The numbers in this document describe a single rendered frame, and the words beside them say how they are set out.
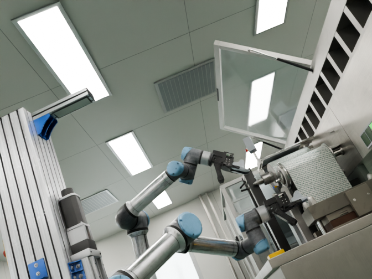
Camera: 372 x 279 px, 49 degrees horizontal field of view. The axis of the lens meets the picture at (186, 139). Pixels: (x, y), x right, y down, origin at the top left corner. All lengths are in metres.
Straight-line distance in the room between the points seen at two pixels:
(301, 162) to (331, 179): 0.16
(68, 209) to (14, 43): 1.38
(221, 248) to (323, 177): 0.59
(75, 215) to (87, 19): 1.47
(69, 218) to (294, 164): 1.10
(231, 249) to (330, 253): 0.48
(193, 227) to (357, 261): 0.64
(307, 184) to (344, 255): 0.45
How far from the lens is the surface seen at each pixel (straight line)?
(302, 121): 2.55
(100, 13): 2.93
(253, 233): 1.93
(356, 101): 1.86
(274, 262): 1.69
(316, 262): 1.71
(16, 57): 3.07
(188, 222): 1.68
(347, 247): 1.75
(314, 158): 2.09
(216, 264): 7.53
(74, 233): 1.94
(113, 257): 7.84
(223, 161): 2.10
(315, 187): 2.05
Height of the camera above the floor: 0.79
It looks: 23 degrees up
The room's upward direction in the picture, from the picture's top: 24 degrees counter-clockwise
